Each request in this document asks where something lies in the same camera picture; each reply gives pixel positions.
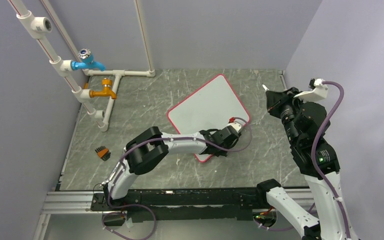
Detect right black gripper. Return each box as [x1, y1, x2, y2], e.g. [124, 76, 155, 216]
[266, 85, 309, 144]

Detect pink-framed whiteboard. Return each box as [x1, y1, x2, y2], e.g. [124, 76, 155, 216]
[167, 74, 251, 163]

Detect black whiteboard marker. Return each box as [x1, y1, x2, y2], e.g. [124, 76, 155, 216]
[261, 84, 269, 92]

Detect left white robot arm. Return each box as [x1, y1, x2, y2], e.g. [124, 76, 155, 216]
[102, 122, 243, 210]

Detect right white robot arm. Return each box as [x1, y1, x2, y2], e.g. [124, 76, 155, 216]
[255, 87, 359, 240]

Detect silver wrench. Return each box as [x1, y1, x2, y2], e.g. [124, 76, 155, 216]
[100, 162, 120, 187]

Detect orange black brush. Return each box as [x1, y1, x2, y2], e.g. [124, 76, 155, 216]
[94, 146, 111, 161]

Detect orange faucet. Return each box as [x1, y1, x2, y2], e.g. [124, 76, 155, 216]
[86, 78, 117, 100]

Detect blue faucet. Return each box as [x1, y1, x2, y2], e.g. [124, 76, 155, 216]
[70, 48, 106, 71]

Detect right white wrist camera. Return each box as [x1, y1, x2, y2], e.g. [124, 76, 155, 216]
[293, 78, 329, 102]

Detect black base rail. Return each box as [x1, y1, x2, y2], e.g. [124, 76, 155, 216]
[90, 187, 278, 227]

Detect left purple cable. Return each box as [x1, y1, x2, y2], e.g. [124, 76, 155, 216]
[100, 116, 253, 240]

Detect white pvc pipe frame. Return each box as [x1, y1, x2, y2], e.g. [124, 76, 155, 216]
[8, 0, 156, 132]

